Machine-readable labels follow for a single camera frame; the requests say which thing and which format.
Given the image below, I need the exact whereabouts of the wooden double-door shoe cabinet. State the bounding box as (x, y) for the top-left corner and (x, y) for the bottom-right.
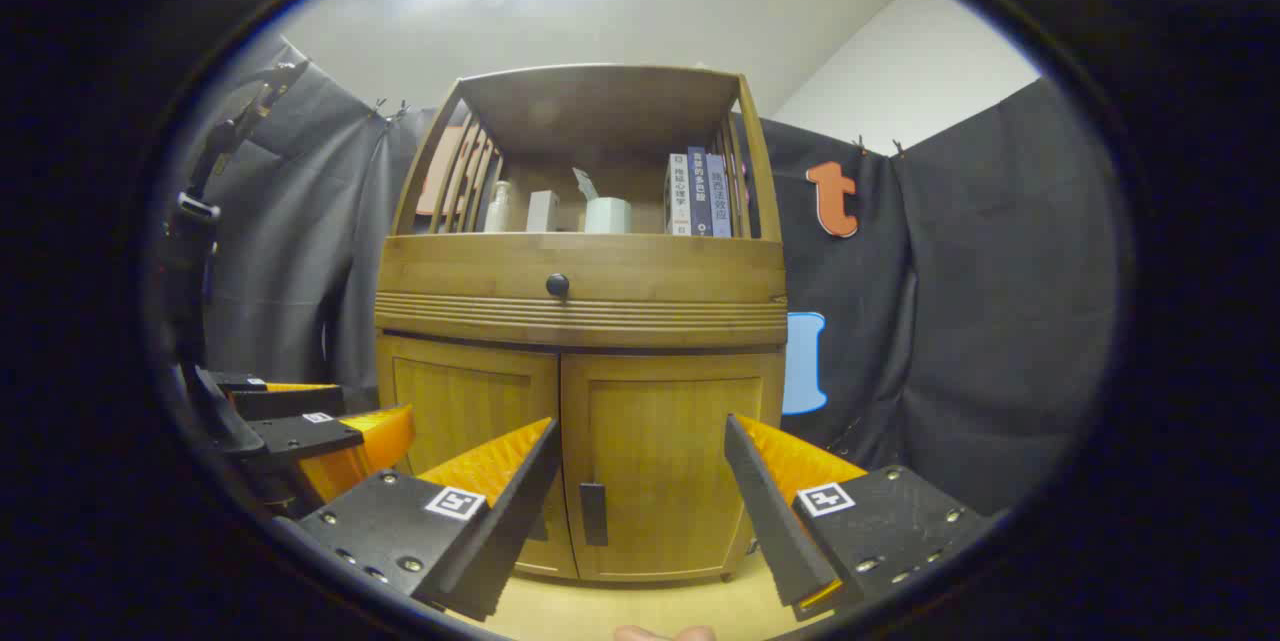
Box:
(375, 64), (791, 584)

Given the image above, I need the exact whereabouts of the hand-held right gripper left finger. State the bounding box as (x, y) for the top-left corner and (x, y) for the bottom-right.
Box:
(298, 418), (563, 622)

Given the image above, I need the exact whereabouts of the black strap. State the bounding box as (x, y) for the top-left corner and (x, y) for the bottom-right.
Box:
(165, 59), (311, 367)

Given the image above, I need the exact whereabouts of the light blue book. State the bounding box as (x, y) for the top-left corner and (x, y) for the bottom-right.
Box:
(707, 154), (733, 239)

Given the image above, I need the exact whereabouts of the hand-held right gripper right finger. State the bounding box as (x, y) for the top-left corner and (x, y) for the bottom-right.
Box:
(724, 413), (991, 622)

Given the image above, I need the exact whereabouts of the black backdrop cloth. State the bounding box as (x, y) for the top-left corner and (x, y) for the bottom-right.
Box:
(195, 36), (1126, 517)

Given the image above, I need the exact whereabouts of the black door handle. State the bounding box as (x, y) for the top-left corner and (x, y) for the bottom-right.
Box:
(580, 483), (609, 547)

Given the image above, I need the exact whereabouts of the pale green cup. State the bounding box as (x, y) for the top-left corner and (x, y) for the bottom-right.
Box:
(585, 197), (633, 235)

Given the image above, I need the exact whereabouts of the wooden shoe cabinet door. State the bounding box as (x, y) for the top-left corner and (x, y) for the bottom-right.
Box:
(378, 333), (579, 580)
(560, 351), (786, 584)

